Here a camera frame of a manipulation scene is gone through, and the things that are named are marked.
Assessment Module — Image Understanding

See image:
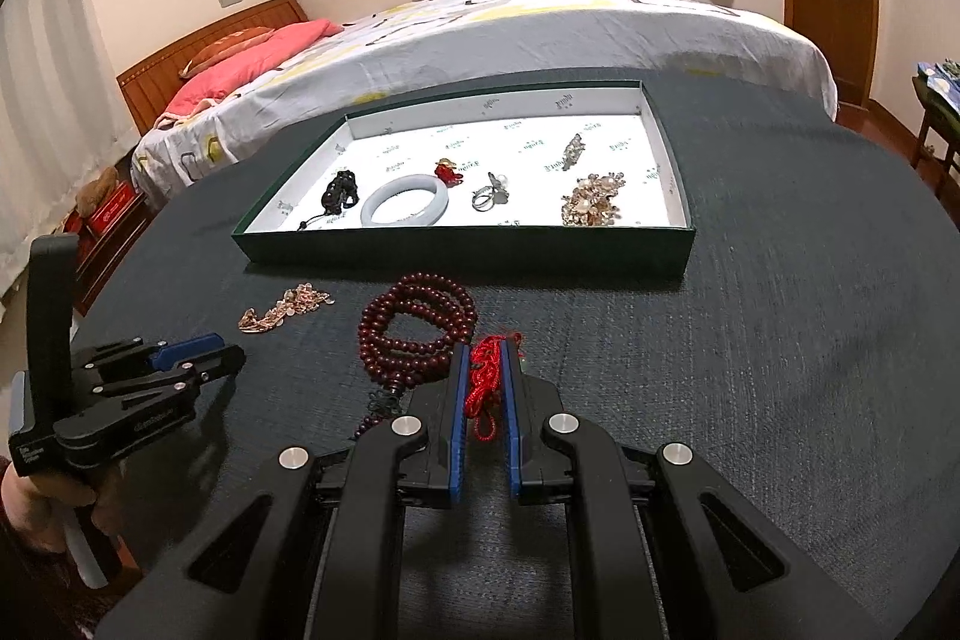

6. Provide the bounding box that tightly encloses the wooden nightstand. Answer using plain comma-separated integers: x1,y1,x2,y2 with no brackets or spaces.
56,190,158,319

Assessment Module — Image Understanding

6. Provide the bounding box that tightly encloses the gold flower brooch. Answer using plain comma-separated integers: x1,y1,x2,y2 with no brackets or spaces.
559,171,627,229

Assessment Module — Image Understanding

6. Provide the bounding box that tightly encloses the sheer white curtain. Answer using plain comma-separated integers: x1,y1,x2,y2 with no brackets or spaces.
0,0,143,304

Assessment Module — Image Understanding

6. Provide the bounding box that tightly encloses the wooden bed headboard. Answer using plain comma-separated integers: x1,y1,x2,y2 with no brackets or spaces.
116,0,310,137

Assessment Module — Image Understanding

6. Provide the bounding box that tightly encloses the red box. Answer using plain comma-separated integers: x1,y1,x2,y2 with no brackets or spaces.
86,181,137,236

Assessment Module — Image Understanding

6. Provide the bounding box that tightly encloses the black bead pendant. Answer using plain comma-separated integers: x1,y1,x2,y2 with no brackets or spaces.
300,171,362,232

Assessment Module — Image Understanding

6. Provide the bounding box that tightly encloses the person's left hand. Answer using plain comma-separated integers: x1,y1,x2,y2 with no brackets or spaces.
4,456,125,536

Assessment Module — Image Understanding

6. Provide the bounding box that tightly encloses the pile of clothes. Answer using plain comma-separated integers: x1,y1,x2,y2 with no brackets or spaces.
913,56,960,103

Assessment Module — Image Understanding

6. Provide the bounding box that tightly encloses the green box with white lining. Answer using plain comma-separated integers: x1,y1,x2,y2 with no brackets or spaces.
231,80,698,295

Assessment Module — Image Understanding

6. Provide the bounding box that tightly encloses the bed with patterned sheet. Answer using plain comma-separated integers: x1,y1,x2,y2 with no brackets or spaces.
129,0,839,214

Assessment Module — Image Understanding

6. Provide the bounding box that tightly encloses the red knotted cord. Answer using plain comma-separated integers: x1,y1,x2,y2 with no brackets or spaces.
463,331,526,440

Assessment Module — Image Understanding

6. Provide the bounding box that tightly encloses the silver pearl ring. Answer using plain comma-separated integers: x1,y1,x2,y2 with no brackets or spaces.
471,170,518,214

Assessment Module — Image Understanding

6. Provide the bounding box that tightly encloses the white jade bangle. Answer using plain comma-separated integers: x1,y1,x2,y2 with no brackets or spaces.
360,175,451,229

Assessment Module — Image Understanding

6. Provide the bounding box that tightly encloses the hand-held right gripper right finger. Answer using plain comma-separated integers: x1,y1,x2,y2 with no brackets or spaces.
501,340,890,640

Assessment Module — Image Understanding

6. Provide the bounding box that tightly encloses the orange pillow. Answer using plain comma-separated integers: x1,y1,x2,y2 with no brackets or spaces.
178,26,277,80

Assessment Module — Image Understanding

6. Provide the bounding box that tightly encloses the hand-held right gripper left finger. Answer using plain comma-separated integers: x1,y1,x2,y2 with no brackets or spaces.
94,342,472,640

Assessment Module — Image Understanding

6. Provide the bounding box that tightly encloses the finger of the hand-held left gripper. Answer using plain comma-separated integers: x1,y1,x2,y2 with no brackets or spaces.
90,344,248,412
71,332,224,380

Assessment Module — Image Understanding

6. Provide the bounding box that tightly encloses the dark red bead necklace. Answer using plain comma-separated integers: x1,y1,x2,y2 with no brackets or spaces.
352,271,481,442

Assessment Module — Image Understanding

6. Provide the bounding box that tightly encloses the wooden chair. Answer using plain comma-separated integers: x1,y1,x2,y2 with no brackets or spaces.
911,74,960,185

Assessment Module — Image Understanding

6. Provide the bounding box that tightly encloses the rose gold chain bracelet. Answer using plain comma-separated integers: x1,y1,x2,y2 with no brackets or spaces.
238,284,337,335

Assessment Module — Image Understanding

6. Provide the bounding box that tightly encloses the pink pillow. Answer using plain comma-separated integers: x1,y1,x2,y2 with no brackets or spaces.
161,17,346,120

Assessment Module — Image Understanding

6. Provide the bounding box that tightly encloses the silver rhinestone brooch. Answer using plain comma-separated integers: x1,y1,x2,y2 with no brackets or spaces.
546,131,590,172

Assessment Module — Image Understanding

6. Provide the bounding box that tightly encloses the brown teddy bear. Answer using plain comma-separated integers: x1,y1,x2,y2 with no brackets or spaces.
75,166,121,217

